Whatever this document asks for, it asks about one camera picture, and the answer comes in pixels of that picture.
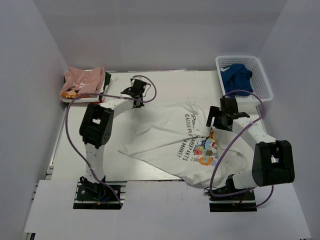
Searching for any white SpongeBob print t-shirt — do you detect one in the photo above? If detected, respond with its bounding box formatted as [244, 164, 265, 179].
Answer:
[118, 100, 252, 188]

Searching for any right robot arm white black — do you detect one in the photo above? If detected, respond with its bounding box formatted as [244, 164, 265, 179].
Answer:
[206, 106, 295, 200]

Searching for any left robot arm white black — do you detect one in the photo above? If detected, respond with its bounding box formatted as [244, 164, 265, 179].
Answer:
[79, 80, 150, 200]

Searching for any folded white green t-shirt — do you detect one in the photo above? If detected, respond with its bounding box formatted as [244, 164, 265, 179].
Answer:
[60, 72, 111, 104]

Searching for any blue crumpled t-shirt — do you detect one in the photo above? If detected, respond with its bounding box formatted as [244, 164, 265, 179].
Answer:
[220, 63, 254, 97]

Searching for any white plastic basket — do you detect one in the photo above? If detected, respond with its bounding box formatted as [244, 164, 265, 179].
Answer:
[215, 55, 273, 107]

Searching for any folded pink t-shirt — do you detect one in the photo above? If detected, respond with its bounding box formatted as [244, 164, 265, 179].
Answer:
[60, 66, 106, 99]

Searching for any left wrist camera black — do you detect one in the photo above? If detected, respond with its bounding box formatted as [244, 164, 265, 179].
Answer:
[130, 78, 147, 92]

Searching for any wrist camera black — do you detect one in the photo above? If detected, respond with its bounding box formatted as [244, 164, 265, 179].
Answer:
[220, 96, 239, 114]
[130, 78, 147, 92]

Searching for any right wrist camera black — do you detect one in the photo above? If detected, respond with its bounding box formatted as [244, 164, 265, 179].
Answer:
[220, 96, 239, 114]

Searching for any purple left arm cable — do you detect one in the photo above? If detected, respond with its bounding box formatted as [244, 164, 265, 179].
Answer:
[65, 75, 158, 208]

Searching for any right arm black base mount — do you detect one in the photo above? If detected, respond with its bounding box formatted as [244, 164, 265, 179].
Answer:
[203, 186, 257, 213]

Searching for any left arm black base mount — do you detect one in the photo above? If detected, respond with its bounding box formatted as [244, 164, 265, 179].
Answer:
[73, 176, 127, 210]

